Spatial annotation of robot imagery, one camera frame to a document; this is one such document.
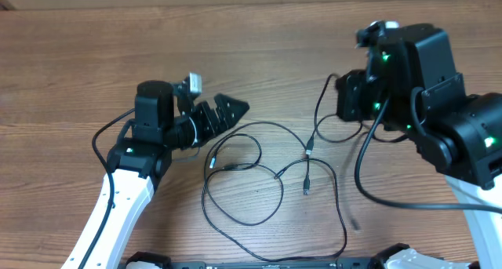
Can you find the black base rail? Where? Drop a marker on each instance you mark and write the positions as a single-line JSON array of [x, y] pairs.
[[396, 256]]

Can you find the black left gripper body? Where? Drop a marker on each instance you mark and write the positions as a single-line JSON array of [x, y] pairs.
[[205, 128]]

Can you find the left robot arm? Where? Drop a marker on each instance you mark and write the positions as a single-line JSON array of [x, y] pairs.
[[164, 118]]

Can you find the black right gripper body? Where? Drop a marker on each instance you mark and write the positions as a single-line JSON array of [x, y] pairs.
[[358, 99]]

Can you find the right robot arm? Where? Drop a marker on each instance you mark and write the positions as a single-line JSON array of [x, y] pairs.
[[410, 84]]

